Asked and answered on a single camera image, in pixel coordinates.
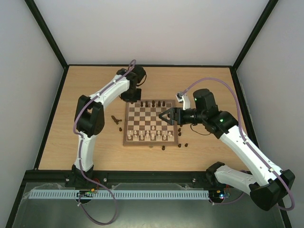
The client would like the black frame post left rear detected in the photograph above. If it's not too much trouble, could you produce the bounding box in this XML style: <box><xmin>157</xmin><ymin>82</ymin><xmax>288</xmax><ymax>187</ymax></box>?
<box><xmin>24</xmin><ymin>0</ymin><xmax>68</xmax><ymax>69</ymax></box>

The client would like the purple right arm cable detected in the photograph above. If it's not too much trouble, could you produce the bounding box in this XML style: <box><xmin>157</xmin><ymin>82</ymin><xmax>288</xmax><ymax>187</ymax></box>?
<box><xmin>184</xmin><ymin>77</ymin><xmax>295</xmax><ymax>211</ymax></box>

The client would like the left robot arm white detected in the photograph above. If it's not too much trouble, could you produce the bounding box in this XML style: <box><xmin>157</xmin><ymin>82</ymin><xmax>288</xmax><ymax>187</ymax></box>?
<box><xmin>72</xmin><ymin>65</ymin><xmax>146</xmax><ymax>181</ymax></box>

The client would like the black frame post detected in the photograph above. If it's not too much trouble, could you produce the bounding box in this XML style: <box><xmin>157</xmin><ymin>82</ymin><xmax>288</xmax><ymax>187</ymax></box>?
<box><xmin>24</xmin><ymin>0</ymin><xmax>68</xmax><ymax>69</ymax></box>
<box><xmin>231</xmin><ymin>0</ymin><xmax>279</xmax><ymax>72</ymax></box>

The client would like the black frame post right rear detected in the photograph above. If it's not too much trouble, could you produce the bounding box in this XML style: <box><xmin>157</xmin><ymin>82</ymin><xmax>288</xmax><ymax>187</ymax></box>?
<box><xmin>231</xmin><ymin>0</ymin><xmax>279</xmax><ymax>72</ymax></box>

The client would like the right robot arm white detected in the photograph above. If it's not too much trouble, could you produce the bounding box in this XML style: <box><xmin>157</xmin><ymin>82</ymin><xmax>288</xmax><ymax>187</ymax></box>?
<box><xmin>159</xmin><ymin>89</ymin><xmax>295</xmax><ymax>211</ymax></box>

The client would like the wooden chess board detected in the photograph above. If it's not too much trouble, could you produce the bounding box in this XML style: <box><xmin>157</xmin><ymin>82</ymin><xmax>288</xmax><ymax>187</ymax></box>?
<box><xmin>123</xmin><ymin>99</ymin><xmax>180</xmax><ymax>147</ymax></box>

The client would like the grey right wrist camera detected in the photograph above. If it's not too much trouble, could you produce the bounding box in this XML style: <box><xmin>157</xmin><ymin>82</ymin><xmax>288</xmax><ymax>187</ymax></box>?
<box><xmin>176</xmin><ymin>92</ymin><xmax>190</xmax><ymax>110</ymax></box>

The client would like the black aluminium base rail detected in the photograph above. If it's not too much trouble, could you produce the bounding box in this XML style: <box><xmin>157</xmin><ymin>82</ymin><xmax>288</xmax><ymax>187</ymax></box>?
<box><xmin>23</xmin><ymin>170</ymin><xmax>276</xmax><ymax>188</ymax></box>

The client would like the light blue cable duct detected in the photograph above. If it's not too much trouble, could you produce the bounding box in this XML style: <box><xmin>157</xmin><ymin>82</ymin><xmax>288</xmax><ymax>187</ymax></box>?
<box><xmin>28</xmin><ymin>190</ymin><xmax>209</xmax><ymax>200</ymax></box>

